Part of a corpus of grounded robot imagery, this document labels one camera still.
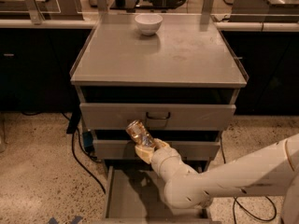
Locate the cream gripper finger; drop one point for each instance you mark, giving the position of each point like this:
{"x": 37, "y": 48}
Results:
{"x": 160, "y": 143}
{"x": 144, "y": 153}

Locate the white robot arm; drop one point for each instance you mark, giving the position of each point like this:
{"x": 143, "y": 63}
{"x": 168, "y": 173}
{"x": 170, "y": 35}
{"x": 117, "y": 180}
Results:
{"x": 273, "y": 170}

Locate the middle grey drawer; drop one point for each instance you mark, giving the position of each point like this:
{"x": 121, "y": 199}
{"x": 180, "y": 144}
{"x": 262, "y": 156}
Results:
{"x": 125, "y": 150}

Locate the top grey drawer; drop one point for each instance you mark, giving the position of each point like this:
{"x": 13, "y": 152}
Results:
{"x": 171, "y": 117}

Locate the grey metal drawer cabinet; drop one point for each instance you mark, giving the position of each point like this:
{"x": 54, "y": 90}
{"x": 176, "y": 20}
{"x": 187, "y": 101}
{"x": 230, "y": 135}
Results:
{"x": 185, "y": 62}

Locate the blue power adapter box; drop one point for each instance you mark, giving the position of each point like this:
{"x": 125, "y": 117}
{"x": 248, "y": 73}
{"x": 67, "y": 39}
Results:
{"x": 87, "y": 140}

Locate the white ceramic bowl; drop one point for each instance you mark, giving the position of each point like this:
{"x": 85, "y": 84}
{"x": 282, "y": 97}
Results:
{"x": 148, "y": 23}

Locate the right metal post bracket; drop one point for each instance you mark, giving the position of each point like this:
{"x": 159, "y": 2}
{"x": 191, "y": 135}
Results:
{"x": 207, "y": 6}

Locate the left metal post bracket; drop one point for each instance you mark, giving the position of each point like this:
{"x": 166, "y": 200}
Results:
{"x": 34, "y": 12}

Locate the white horizontal rail pipe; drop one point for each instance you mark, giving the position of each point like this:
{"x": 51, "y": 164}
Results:
{"x": 223, "y": 26}

